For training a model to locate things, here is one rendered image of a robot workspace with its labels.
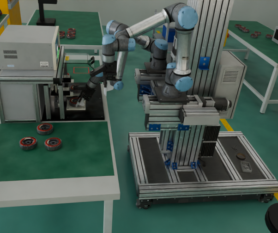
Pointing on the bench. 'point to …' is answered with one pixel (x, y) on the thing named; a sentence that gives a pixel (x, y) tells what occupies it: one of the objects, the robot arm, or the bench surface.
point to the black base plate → (93, 113)
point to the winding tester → (28, 47)
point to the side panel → (17, 103)
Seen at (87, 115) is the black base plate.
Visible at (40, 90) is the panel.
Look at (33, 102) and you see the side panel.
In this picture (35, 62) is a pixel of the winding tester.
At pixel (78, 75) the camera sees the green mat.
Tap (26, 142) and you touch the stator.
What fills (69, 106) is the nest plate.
